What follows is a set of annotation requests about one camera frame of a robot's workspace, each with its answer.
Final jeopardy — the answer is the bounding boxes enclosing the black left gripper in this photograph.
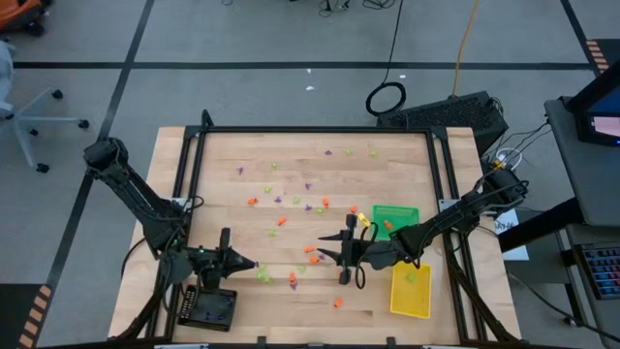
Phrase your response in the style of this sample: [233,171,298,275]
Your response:
[191,227,257,292]

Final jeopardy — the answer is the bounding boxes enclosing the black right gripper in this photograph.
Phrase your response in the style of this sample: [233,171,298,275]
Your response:
[317,213,387,286]

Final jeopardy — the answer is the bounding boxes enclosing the black plastic basket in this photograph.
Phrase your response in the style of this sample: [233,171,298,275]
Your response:
[176,283,239,333]

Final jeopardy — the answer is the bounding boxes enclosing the green plastic basket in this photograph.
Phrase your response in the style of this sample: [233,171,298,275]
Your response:
[371,204,421,242]

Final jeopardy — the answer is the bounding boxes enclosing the yellow plastic basket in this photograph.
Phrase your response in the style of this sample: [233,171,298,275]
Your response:
[388,261,434,321]

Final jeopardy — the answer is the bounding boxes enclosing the black computer case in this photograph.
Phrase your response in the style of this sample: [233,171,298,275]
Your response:
[376,90,510,156]

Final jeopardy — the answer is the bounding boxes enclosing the white paper sheet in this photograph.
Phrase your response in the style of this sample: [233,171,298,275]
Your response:
[492,208,530,263]

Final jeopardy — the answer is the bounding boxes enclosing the black desk beam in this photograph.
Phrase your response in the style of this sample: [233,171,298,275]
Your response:
[496,196,587,254]

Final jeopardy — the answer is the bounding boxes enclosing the grey desk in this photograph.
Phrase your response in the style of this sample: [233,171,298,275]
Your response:
[542,95,620,229]

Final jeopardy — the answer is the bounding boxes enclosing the white office chair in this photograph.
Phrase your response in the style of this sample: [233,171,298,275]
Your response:
[0,41,91,175]

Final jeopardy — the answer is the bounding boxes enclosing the backlit keyboard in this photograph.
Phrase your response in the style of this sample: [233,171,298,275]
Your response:
[573,241,620,301]

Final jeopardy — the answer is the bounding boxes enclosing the black monitor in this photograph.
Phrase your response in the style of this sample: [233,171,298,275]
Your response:
[565,58,620,148]

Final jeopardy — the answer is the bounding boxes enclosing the orange chair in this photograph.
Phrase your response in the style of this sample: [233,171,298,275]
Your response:
[0,0,53,38]

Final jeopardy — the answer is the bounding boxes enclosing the black coiled floor cable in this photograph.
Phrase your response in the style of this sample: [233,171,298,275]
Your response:
[364,0,408,118]

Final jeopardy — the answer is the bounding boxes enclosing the white cable loop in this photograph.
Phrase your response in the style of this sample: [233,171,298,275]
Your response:
[485,146,524,171]

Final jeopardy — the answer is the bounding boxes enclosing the yellow floor cable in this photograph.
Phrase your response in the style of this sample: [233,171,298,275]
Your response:
[450,0,481,97]

